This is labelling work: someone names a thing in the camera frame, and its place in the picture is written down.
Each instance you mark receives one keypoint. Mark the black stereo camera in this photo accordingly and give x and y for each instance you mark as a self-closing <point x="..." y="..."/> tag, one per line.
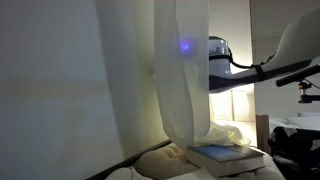
<point x="298" y="76"/>

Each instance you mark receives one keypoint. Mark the cream tufted cushion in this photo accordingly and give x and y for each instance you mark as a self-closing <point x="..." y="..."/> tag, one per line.
<point x="170" y="163"/>

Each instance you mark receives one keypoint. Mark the sheer white curtain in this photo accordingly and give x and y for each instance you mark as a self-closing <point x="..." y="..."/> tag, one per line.
<point x="156" y="54"/>

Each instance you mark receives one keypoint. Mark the wooden bed post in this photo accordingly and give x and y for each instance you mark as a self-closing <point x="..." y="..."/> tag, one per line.
<point x="262" y="132"/>

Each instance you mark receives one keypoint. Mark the blue black Borges book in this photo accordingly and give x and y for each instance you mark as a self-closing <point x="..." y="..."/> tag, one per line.
<point x="223" y="161"/>

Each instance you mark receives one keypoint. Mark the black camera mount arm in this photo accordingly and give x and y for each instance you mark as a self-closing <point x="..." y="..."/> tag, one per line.
<point x="304" y="97"/>

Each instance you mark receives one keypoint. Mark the dark bed with bedding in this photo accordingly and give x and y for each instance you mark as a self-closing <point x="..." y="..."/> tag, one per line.
<point x="295" y="145"/>

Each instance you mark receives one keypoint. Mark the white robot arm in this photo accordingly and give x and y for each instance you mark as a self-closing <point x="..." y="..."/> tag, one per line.
<point x="298" y="47"/>

